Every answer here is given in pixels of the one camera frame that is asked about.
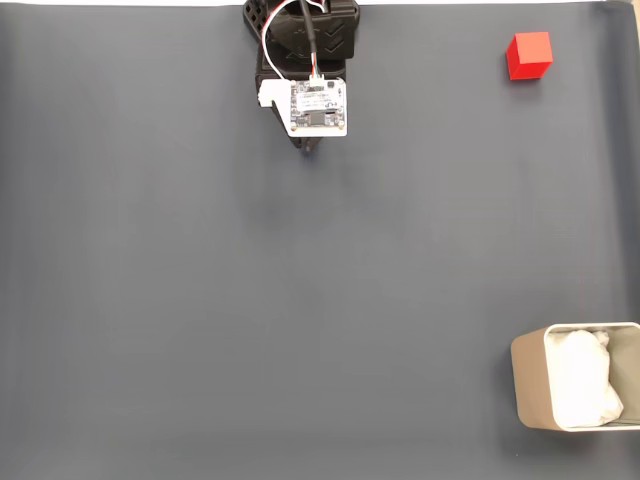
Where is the white crumpled tissue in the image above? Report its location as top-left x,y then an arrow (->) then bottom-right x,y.
545,328 -> 626,429

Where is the black camera cable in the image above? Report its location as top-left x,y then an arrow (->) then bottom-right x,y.
298,0 -> 322,80

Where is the white red servo wire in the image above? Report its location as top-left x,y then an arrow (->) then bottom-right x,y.
260,0 -> 332,84

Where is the white camera board with mount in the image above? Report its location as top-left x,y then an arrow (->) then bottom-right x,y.
258,76 -> 349,139

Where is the beige box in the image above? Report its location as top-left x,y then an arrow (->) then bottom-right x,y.
509,321 -> 640,432

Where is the red cube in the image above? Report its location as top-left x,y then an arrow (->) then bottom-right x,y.
505,31 -> 554,81

